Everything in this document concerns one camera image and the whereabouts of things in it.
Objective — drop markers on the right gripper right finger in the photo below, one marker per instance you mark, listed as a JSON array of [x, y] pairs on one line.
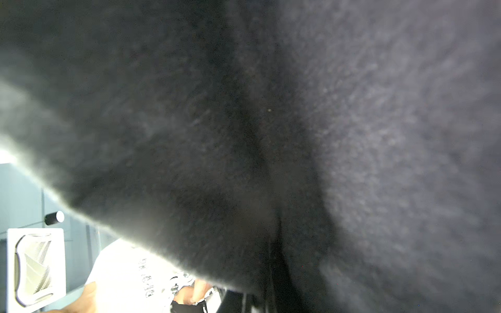
[[283, 295]]

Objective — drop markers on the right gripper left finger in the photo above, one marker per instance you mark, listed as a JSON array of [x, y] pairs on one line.
[[235, 302]]

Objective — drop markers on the white box with vent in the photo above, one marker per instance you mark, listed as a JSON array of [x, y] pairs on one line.
[[36, 268]]

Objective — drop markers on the dark grey long pants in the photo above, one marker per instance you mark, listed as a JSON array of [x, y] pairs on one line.
[[364, 134]]

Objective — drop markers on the person in white shirt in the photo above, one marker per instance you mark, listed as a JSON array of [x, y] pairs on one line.
[[127, 278]]

